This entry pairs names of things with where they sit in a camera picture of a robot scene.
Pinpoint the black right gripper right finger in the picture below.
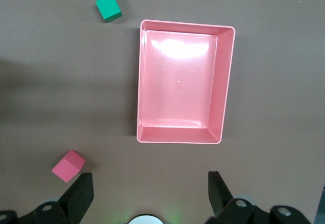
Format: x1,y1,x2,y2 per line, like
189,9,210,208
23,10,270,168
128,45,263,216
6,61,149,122
205,171,270,224

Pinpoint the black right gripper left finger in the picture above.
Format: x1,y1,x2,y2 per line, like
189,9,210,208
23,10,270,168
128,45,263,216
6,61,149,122
19,172,94,224

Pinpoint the pink foam cube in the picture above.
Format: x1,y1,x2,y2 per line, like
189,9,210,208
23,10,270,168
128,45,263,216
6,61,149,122
51,149,86,183

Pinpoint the brown table mat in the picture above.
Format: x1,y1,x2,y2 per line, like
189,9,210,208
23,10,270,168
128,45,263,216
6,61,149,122
0,0,325,224

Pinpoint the pink plastic tray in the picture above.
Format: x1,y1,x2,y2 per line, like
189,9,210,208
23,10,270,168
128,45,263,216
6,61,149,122
136,19,237,146

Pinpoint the green foam cube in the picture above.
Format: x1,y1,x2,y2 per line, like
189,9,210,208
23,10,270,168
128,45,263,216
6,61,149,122
95,0,123,23

